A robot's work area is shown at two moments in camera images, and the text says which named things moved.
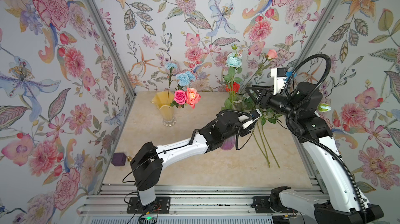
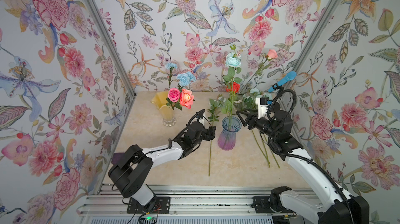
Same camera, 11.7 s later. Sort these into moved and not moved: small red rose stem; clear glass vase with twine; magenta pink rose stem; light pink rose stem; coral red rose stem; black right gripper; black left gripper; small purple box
Moved: black left gripper; coral red rose stem; small red rose stem; black right gripper; magenta pink rose stem
Not moved: clear glass vase with twine; light pink rose stem; small purple box
